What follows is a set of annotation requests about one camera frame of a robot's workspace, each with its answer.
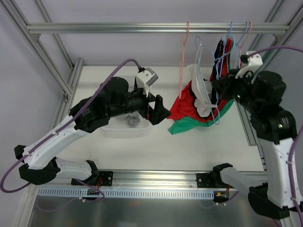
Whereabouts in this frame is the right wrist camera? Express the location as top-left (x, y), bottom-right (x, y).
top-left (235, 51), bottom-right (263, 79)

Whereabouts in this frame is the white plastic basket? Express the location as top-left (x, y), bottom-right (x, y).
top-left (101, 76), bottom-right (151, 139)

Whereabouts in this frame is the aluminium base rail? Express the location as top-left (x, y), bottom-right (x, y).
top-left (59, 168), bottom-right (268, 190)

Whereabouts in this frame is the red tank top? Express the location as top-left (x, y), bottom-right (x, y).
top-left (166, 37), bottom-right (236, 123)

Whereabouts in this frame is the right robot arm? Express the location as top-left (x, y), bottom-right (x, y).
top-left (211, 70), bottom-right (303, 220)

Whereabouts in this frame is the aluminium hanging rail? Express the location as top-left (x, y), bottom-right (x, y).
top-left (26, 22), bottom-right (290, 35)

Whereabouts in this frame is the white tank top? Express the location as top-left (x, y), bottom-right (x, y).
top-left (187, 63), bottom-right (214, 117)

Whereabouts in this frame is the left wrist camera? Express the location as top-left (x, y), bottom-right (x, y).
top-left (135, 67), bottom-right (159, 97)

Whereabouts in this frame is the right aluminium frame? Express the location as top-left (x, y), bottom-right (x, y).
top-left (235, 0), bottom-right (303, 147)

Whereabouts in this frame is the blue hanger right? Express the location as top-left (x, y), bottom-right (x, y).
top-left (234, 21), bottom-right (249, 68)

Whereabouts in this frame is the grey tank top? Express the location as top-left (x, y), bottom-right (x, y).
top-left (127, 115), bottom-right (140, 128)

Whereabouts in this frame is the left aluminium frame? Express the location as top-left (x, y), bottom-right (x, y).
top-left (0, 0), bottom-right (85, 147)

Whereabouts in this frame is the white slotted cable duct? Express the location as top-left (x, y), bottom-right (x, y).
top-left (37, 187), bottom-right (214, 200)

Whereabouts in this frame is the black tank top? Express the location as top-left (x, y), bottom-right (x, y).
top-left (209, 39), bottom-right (224, 104)

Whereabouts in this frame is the aluminium frame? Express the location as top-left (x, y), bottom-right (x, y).
top-left (235, 0), bottom-right (303, 147)
top-left (0, 0), bottom-right (85, 147)

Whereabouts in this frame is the pink hanger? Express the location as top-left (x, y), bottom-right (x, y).
top-left (178, 21), bottom-right (189, 99)
top-left (238, 21), bottom-right (252, 68)

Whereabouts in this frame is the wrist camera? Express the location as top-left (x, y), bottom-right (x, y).
top-left (135, 67), bottom-right (159, 97)
top-left (235, 51), bottom-right (263, 79)

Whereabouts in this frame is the blue hanger with black top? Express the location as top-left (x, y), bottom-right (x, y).
top-left (214, 21), bottom-right (234, 79)

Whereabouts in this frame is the green tank top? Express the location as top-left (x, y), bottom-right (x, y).
top-left (168, 42), bottom-right (237, 135)

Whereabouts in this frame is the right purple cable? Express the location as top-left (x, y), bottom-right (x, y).
top-left (247, 46), bottom-right (303, 212)

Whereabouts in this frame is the light blue hanger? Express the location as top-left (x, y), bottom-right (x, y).
top-left (195, 35), bottom-right (229, 125)

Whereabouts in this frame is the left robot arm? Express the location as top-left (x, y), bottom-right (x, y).
top-left (14, 77), bottom-right (171, 186)

